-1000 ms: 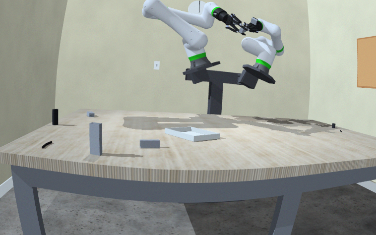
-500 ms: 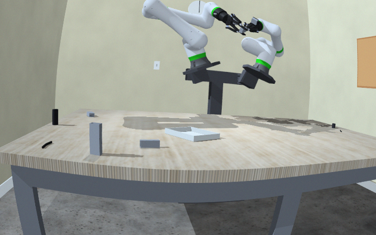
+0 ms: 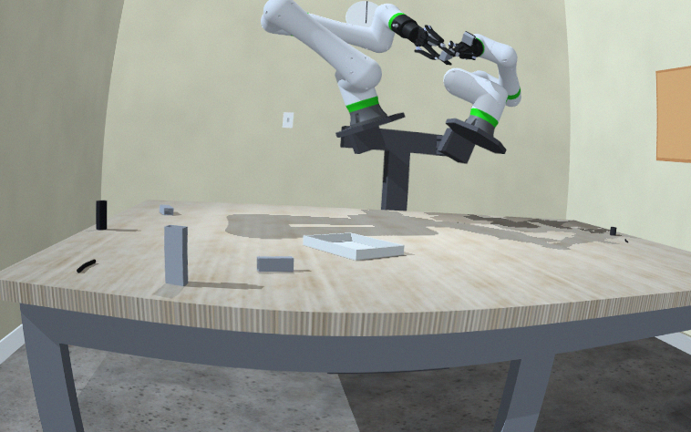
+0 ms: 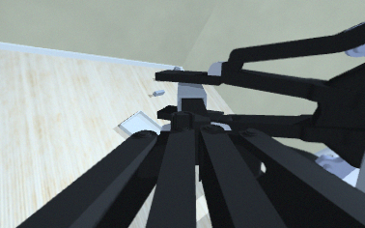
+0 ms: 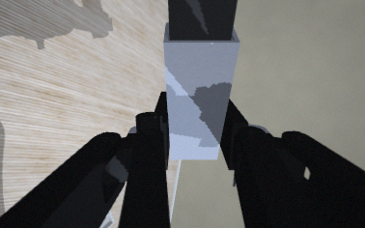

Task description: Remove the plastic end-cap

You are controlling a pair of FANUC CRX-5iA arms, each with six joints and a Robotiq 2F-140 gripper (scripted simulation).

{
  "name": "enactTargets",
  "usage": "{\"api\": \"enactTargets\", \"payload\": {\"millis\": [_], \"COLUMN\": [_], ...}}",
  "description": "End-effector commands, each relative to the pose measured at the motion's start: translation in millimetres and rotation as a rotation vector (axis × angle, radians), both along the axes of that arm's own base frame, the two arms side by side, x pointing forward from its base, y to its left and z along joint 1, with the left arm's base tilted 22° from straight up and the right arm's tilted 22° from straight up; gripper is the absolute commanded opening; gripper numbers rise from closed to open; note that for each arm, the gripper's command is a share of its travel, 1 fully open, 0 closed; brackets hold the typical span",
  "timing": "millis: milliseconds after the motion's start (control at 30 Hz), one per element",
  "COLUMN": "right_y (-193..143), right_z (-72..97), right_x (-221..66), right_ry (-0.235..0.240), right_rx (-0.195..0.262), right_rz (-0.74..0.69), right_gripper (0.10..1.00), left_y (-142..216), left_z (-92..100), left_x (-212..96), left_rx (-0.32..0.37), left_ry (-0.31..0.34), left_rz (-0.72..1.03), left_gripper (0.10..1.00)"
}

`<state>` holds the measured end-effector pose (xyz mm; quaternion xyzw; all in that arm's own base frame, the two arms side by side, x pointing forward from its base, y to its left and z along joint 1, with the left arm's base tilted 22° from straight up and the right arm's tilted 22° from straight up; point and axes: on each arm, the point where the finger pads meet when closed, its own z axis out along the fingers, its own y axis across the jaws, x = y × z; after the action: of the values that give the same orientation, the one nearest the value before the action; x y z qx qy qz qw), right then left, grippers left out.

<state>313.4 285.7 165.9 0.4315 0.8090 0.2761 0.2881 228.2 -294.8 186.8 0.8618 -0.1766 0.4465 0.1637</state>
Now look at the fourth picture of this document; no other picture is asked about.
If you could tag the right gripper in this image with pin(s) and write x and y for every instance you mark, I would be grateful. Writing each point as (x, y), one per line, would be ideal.
(338, 121)

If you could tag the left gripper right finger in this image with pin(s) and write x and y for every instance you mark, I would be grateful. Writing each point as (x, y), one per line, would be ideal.
(303, 194)

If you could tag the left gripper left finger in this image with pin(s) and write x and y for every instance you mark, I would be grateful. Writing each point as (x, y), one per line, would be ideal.
(108, 195)

